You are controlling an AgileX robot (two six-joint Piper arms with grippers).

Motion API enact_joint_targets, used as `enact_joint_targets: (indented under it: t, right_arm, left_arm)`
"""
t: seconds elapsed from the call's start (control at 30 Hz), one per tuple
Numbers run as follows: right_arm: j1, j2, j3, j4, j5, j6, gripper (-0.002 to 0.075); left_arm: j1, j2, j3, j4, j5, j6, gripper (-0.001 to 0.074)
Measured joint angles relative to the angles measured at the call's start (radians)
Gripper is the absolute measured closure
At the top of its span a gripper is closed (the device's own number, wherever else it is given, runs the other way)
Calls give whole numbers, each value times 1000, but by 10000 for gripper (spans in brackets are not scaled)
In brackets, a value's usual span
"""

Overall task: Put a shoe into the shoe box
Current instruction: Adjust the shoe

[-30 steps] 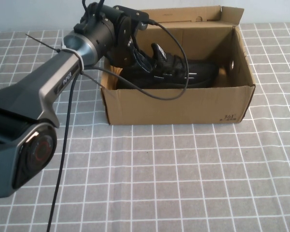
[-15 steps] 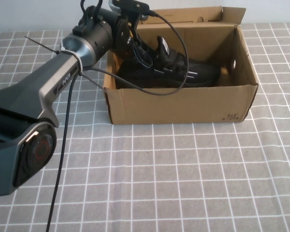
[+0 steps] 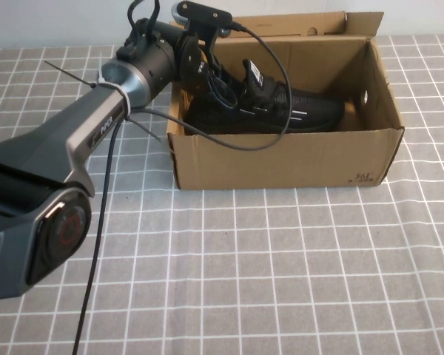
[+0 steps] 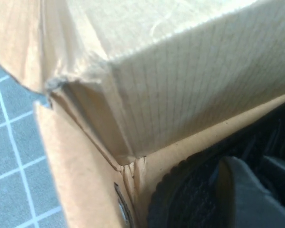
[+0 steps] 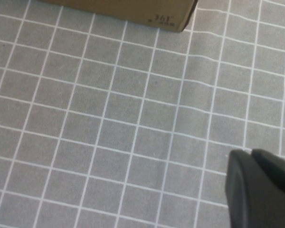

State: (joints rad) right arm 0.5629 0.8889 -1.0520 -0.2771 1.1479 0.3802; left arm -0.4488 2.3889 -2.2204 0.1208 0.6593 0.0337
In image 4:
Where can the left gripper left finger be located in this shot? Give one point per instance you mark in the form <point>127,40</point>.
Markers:
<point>242,194</point>

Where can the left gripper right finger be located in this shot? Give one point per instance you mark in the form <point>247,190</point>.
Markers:
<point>282,180</point>

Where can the black knit sneaker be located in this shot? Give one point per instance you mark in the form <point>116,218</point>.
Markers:
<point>192,197</point>

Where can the brown cardboard shoe box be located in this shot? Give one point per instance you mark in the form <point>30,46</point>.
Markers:
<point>180,83</point>

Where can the grey white-checked tablecloth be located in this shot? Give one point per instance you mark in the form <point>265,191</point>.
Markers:
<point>14,166</point>

